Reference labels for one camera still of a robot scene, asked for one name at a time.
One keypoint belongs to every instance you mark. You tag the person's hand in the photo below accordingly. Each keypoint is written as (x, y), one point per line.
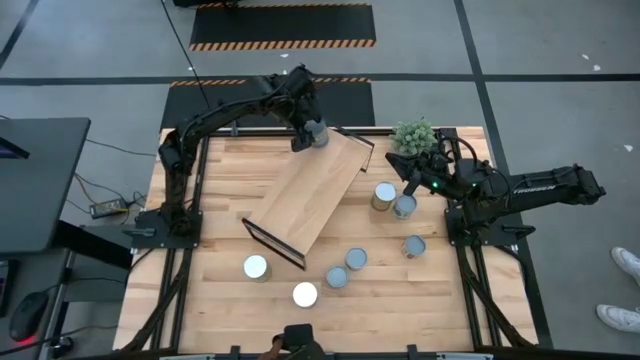
(272, 350)

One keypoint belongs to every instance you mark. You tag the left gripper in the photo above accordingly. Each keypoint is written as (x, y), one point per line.
(304, 110)

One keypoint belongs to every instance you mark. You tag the black boxy device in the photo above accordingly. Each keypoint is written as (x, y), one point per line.
(300, 337)

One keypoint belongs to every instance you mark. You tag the black mat hazard stripes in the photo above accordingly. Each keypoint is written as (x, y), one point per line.
(280, 25)
(340, 105)

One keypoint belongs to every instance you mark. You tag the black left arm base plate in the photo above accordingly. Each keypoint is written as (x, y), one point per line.
(165, 242)

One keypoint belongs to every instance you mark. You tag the small green potted plant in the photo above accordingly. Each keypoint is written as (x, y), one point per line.
(414, 137)

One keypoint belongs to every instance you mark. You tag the black desk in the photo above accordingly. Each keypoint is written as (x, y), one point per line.
(45, 190)

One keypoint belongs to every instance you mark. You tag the black metal table frame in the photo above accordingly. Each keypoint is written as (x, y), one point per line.
(260, 132)

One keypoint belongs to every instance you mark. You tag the wooden shelf black metal frame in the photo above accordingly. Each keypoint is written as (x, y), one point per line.
(310, 195)

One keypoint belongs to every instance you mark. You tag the black power adapter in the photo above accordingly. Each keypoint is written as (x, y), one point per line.
(107, 208)

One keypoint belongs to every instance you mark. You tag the black desk base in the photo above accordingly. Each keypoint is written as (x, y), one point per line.
(100, 245)

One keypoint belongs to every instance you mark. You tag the peaches tin can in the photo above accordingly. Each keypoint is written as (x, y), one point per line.
(305, 294)

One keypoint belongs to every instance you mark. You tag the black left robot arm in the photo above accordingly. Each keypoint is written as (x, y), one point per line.
(172, 175)

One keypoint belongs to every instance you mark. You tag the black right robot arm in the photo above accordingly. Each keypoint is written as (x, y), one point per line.
(540, 190)

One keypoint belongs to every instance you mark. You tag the dark screen on desk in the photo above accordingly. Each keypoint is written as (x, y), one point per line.
(12, 149)

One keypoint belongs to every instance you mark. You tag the tall tin can olive label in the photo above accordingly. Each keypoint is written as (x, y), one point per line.
(384, 192)

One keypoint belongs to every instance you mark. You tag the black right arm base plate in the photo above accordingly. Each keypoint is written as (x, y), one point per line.
(480, 240)

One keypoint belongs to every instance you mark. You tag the tuna fish tin can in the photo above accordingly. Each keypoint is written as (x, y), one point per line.
(337, 276)

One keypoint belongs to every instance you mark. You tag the tomatoes tin can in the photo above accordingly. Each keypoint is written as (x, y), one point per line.
(414, 245)

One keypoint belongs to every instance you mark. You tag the carrots tin can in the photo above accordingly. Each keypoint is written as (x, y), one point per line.
(255, 266)

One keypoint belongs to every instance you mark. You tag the black table clamp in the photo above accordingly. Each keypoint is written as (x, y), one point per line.
(233, 129)
(235, 352)
(412, 351)

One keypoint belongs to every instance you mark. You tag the tin can teal label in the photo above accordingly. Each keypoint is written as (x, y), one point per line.
(405, 204)

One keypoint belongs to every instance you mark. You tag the green peas tin can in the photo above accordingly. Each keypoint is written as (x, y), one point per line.
(356, 257)

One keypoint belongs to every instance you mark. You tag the person's foot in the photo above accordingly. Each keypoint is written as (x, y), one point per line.
(620, 317)
(629, 262)

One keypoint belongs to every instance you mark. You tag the black computer mouse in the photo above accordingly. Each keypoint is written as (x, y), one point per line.
(27, 317)

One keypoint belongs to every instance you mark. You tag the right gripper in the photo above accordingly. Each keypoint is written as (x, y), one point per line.
(437, 175)

